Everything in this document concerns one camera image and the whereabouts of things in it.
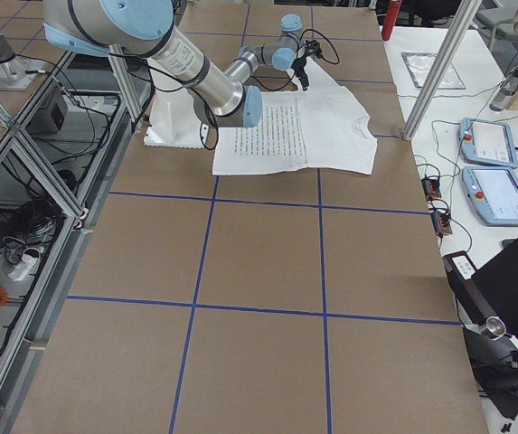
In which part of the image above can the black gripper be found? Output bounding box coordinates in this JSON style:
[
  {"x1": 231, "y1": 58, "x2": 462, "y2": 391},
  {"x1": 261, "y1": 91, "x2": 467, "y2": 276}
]
[{"x1": 292, "y1": 40, "x2": 323, "y2": 91}]

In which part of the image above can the white long-sleeve printed shirt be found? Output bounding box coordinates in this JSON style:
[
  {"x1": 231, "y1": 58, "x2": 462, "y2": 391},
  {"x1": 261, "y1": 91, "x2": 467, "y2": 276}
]
[{"x1": 212, "y1": 59, "x2": 377, "y2": 175}]

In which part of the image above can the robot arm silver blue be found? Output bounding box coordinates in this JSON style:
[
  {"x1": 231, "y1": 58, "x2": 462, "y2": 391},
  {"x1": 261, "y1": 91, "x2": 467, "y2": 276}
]
[
  {"x1": 225, "y1": 14, "x2": 323, "y2": 91},
  {"x1": 42, "y1": 0, "x2": 262, "y2": 127}
]

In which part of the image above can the red cylinder bottle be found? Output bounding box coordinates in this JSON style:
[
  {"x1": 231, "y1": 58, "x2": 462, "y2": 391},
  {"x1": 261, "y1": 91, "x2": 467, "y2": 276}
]
[{"x1": 381, "y1": 0, "x2": 401, "y2": 42}]

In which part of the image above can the blue teach pendant far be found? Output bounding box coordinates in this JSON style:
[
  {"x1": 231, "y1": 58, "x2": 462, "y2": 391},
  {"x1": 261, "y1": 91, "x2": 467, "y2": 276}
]
[{"x1": 458, "y1": 118, "x2": 518, "y2": 168}]

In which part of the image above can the blue teach pendant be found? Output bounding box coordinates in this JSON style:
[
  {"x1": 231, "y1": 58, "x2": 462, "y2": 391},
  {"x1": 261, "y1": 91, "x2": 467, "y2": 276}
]
[
  {"x1": 458, "y1": 118, "x2": 518, "y2": 168},
  {"x1": 461, "y1": 166, "x2": 518, "y2": 227}
]

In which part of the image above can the clear water bottle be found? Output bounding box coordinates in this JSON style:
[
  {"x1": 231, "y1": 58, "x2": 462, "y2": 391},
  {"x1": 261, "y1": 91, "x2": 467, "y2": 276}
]
[{"x1": 489, "y1": 65, "x2": 518, "y2": 112}]

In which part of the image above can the blue teach pendant near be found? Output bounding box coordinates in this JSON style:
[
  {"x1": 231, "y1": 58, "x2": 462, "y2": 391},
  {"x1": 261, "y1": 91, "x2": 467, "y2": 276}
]
[{"x1": 461, "y1": 166, "x2": 518, "y2": 227}]

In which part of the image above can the black laptop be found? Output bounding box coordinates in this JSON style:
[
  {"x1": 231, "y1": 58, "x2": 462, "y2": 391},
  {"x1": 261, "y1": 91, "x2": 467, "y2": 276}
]
[{"x1": 443, "y1": 238, "x2": 518, "y2": 419}]

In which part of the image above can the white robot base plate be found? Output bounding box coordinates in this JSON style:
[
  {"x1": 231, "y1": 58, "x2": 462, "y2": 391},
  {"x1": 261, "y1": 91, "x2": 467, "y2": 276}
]
[{"x1": 144, "y1": 94, "x2": 208, "y2": 149}]

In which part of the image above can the aluminium camera post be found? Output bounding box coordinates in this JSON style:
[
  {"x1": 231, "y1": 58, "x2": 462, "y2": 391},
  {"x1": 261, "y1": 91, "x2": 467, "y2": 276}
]
[{"x1": 402, "y1": 0, "x2": 482, "y2": 141}]

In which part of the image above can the aluminium frame rack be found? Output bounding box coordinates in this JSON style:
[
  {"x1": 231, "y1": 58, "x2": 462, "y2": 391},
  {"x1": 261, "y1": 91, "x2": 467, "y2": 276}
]
[{"x1": 0, "y1": 53, "x2": 153, "y2": 433}]

